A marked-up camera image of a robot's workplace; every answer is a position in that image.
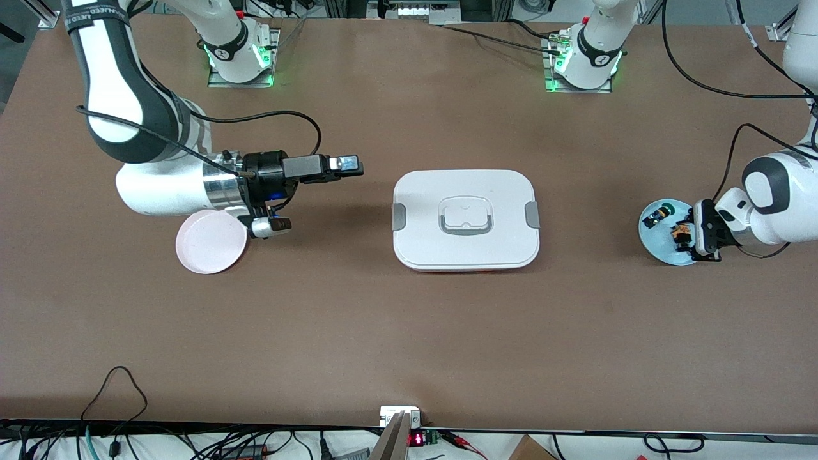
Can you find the white device with lights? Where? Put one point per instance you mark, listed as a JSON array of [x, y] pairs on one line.
[[412, 9]]

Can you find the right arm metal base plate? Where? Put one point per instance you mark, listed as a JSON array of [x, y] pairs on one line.
[[217, 82]]

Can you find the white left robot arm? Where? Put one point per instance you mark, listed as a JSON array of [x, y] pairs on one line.
[[779, 191]]

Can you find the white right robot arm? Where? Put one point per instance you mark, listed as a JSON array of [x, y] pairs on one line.
[[160, 188]]

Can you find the light blue round plate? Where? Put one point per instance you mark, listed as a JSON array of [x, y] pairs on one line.
[[658, 246]]

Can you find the aluminium camera mount bar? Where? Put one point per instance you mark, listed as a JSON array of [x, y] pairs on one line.
[[393, 441]]

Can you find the red clip leads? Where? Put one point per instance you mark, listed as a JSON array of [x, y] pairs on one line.
[[463, 442]]

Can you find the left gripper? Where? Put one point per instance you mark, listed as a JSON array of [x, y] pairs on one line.
[[717, 235]]

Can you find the pale pink round plate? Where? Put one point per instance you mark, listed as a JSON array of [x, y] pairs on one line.
[[208, 246]]

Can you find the white mount bracket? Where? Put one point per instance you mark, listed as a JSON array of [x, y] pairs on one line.
[[386, 414]]

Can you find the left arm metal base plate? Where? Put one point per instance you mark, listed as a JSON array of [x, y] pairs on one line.
[[551, 86]]

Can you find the brown cardboard piece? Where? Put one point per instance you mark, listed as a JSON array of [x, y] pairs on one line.
[[530, 449]]

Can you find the red digit display module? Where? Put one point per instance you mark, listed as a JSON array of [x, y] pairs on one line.
[[416, 439]]

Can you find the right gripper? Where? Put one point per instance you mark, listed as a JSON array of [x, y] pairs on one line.
[[267, 174]]

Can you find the orange push-button switch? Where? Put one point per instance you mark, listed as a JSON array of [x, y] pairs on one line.
[[682, 236]]

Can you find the green push-button switch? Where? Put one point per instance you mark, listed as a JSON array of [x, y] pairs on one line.
[[657, 217]]

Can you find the white lidded storage box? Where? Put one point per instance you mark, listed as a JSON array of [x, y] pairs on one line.
[[465, 249]]

